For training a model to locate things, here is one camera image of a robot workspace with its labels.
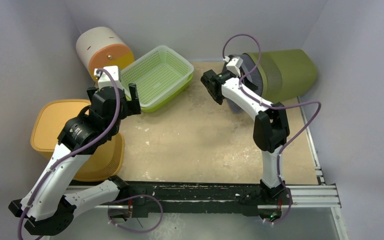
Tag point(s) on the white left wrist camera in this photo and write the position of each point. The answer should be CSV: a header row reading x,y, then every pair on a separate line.
x,y
103,78

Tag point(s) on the white drawer cabinet coloured fronts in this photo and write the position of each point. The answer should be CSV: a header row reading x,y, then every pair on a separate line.
x,y
101,47

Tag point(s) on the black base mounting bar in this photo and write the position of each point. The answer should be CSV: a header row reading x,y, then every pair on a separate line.
x,y
247,199

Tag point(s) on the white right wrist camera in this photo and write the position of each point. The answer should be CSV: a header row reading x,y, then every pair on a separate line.
x,y
233,64

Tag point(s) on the green solid tray underneath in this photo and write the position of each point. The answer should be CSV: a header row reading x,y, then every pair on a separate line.
x,y
158,106

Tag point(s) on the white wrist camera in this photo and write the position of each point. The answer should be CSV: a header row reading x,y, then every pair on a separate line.
x,y
103,78
233,64

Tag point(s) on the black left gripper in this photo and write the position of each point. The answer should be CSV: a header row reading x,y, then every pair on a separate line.
x,y
131,107

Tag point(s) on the grey slatted waste basket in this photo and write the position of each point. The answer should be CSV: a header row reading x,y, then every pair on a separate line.
x,y
253,81

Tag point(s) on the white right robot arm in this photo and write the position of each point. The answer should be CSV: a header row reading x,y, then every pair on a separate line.
x,y
270,129

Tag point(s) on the aluminium frame rail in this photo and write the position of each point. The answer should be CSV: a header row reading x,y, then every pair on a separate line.
x,y
303,196

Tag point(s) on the light green mesh tray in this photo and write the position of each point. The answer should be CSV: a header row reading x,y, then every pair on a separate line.
x,y
157,74

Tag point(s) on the olive green waste basket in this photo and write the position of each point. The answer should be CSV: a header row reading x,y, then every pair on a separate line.
x,y
286,74

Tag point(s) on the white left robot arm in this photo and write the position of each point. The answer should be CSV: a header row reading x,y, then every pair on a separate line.
x,y
47,209

